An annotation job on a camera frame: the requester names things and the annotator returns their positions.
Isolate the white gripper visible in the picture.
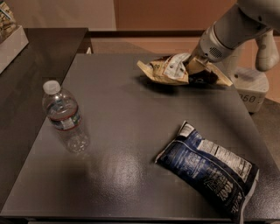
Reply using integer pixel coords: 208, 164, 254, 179
185, 25, 233, 74

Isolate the brown chip bag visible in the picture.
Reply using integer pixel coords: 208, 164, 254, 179
136, 52, 233, 87

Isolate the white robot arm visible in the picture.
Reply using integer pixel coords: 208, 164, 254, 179
185, 0, 280, 74

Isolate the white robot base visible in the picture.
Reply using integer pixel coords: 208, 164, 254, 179
222, 47, 270, 114

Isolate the blue chip bag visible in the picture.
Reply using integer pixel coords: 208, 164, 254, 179
156, 122, 259, 224

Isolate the clear plastic water bottle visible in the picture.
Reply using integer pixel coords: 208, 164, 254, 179
42, 80, 89, 153

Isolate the dark side table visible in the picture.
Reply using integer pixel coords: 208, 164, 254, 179
0, 28, 90, 211

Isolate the white snack box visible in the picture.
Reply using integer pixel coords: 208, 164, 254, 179
0, 0, 29, 74

